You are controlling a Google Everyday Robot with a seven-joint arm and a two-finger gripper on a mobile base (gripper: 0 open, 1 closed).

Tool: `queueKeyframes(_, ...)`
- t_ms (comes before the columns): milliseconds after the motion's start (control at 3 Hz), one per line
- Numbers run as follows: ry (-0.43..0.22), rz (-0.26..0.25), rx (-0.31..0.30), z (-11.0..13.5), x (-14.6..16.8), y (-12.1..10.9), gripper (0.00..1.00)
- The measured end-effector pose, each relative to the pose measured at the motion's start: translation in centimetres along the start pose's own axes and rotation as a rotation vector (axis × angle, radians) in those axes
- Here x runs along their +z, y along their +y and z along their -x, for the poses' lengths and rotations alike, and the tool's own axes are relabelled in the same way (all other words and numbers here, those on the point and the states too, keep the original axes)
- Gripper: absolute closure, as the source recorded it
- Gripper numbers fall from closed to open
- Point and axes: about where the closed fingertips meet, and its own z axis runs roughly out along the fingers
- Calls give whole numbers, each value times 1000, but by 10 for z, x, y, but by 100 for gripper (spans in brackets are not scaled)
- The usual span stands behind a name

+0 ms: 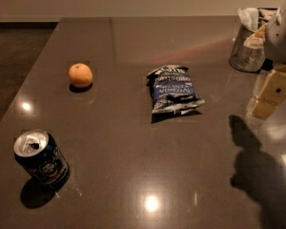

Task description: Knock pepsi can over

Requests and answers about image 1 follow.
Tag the blue chips bag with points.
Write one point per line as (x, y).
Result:
(172, 90)

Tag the white crumpled napkin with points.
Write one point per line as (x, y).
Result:
(249, 18)

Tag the orange fruit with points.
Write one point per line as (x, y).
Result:
(80, 75)

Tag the metal mesh cup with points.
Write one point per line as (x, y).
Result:
(245, 59)

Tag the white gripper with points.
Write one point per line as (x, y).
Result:
(282, 37)

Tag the dark blue pepsi can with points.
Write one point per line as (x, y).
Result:
(37, 152)

